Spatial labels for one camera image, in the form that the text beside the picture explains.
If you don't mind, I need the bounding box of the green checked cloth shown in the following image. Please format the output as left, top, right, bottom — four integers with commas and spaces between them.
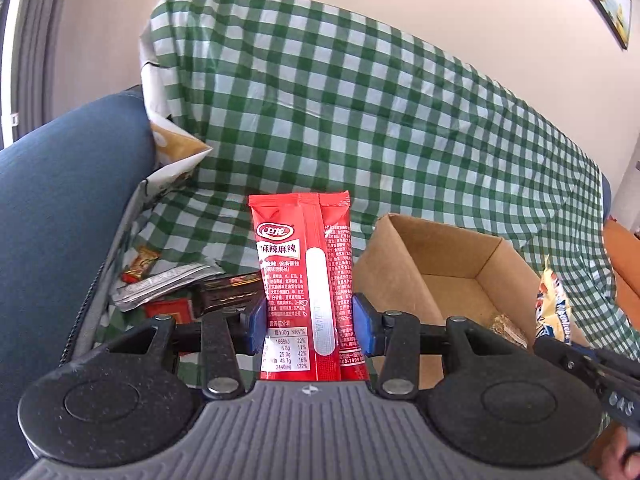
95, 0, 640, 377

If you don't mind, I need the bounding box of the grey door frame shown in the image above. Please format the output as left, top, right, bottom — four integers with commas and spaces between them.
0, 0, 76, 151

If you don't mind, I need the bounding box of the cream and blue snack packet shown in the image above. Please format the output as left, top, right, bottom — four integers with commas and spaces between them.
534, 255, 574, 346

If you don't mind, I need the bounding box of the long red snack packet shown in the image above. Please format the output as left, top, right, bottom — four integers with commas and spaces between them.
248, 191, 370, 383

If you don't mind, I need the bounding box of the white and brown paper bag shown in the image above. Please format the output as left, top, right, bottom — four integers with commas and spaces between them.
139, 25, 214, 202

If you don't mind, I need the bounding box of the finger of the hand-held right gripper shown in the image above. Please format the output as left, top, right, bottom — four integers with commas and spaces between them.
582, 347, 640, 378
531, 335, 603, 388

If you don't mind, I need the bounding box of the person's right hand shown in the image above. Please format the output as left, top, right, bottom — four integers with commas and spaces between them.
599, 426, 640, 480

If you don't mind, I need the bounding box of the small red snack packet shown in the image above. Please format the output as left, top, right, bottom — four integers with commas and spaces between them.
144, 299, 195, 325

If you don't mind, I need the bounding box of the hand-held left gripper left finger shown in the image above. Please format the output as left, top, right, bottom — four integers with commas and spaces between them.
65, 296, 269, 401

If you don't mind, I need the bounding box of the orange cushion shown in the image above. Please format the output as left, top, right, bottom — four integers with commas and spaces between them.
602, 217, 640, 322

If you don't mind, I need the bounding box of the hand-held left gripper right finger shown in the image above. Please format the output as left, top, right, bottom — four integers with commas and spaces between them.
352, 294, 558, 401

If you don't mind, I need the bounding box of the silver snack packet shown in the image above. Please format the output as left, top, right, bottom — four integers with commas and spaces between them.
110, 260, 227, 312

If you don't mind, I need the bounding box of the dark brown snack packet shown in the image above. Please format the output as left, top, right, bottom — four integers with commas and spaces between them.
194, 271, 266, 317

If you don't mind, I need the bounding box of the blue sofa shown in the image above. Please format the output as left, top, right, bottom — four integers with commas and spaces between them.
0, 85, 157, 480

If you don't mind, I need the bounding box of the cardboard box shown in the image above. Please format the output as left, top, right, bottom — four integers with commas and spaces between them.
352, 212, 592, 391

